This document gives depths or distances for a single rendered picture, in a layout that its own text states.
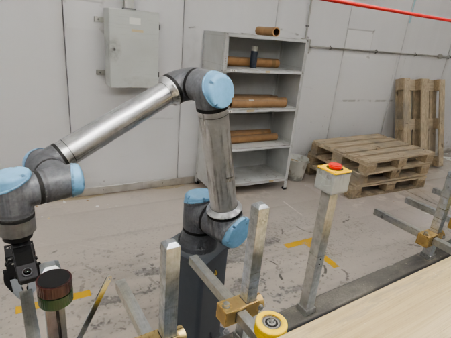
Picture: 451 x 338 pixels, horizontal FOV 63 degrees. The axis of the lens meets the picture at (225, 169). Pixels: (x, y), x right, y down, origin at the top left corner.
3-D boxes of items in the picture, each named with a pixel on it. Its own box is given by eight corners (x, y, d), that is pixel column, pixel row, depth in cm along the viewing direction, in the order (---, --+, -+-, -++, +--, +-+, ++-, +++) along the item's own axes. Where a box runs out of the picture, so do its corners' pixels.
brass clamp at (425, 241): (413, 241, 157) (417, 231, 155) (431, 235, 164) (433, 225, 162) (427, 249, 152) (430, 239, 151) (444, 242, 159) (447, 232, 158)
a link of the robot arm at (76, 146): (182, 58, 138) (10, 154, 106) (204, 62, 130) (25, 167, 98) (191, 86, 145) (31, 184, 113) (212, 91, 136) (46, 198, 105)
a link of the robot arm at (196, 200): (200, 214, 181) (203, 182, 175) (224, 229, 170) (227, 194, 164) (175, 223, 171) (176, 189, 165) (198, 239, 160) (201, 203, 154)
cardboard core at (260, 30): (256, 25, 354) (273, 27, 330) (262, 26, 358) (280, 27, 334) (254, 34, 357) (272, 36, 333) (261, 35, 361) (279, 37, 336)
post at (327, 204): (296, 308, 124) (319, 188, 109) (306, 303, 127) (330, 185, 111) (305, 316, 121) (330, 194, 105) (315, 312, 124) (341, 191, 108)
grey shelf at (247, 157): (194, 182, 393) (203, 29, 339) (264, 174, 435) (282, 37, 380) (212, 200, 357) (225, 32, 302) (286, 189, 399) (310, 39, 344)
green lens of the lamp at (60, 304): (35, 294, 68) (34, 284, 67) (70, 285, 71) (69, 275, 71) (39, 315, 64) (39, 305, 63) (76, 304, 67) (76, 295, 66)
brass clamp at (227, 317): (214, 314, 104) (215, 300, 103) (252, 300, 112) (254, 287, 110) (225, 329, 100) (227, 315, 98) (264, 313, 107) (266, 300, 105)
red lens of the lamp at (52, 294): (34, 284, 67) (33, 273, 67) (69, 274, 70) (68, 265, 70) (38, 304, 63) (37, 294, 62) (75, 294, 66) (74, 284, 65)
